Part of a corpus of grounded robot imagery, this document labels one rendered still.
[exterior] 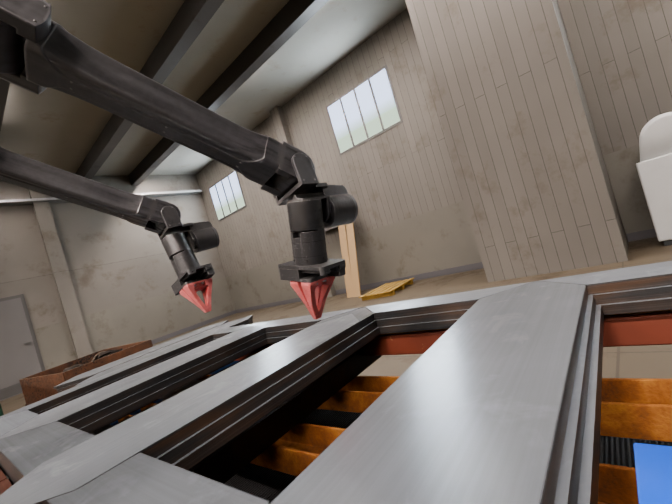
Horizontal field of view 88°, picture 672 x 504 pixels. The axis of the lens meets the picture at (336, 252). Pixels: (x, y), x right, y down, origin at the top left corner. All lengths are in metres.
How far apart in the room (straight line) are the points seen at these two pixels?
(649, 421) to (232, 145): 0.69
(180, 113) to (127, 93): 0.06
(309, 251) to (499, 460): 0.38
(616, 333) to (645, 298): 0.07
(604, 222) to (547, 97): 1.64
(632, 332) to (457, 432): 0.47
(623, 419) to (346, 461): 0.44
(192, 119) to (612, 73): 6.35
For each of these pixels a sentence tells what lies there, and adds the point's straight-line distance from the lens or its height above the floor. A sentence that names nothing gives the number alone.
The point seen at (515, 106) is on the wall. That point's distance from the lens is 5.32.
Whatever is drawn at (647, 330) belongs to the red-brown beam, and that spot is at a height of 0.78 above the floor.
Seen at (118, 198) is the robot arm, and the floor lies 1.29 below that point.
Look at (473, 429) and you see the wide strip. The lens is 0.34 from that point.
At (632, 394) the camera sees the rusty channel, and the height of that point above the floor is 0.70.
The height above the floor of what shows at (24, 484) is 0.87.
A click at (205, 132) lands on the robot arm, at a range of 0.54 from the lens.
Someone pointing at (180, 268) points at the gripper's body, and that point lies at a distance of 0.89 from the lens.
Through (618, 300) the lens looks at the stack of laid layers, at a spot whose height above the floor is 0.83.
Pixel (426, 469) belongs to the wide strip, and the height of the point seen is 0.87.
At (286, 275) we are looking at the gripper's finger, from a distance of 0.59.
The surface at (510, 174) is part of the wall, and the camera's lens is 5.26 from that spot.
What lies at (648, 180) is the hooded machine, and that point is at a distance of 5.65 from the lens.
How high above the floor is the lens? 1.04
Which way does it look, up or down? level
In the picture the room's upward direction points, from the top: 16 degrees counter-clockwise
